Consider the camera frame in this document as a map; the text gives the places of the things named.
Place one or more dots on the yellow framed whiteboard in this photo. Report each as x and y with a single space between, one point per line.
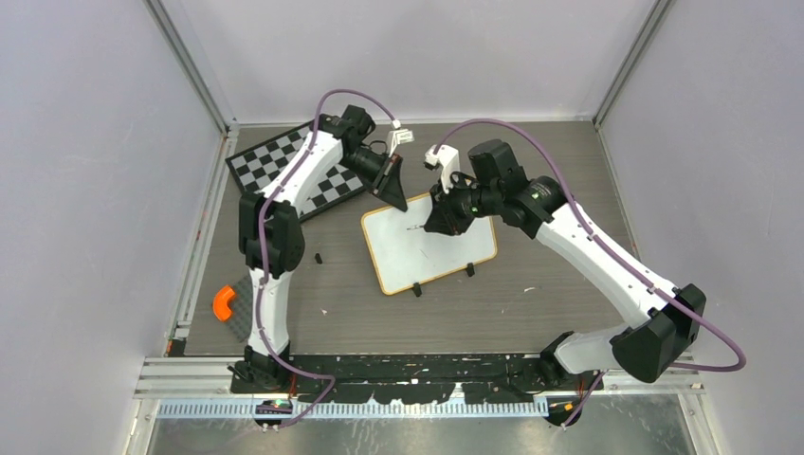
404 260

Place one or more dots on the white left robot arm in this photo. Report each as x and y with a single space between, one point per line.
271 237

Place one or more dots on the orange curved block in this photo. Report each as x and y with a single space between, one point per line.
222 301

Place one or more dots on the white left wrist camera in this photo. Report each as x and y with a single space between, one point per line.
398 137

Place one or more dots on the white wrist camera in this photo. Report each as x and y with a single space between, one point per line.
398 137
447 160

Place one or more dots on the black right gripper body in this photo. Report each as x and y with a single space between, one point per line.
461 205

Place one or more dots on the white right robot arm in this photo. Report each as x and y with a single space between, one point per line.
655 330

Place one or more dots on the grey studded baseplate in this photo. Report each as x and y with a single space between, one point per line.
241 307

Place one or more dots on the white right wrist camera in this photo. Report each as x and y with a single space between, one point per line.
447 160

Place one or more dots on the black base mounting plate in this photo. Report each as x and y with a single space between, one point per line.
410 379

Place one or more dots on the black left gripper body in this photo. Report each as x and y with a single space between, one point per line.
373 167

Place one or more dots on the black white chessboard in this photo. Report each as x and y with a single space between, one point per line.
260 165

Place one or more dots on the aluminium frame rail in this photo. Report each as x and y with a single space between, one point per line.
199 387

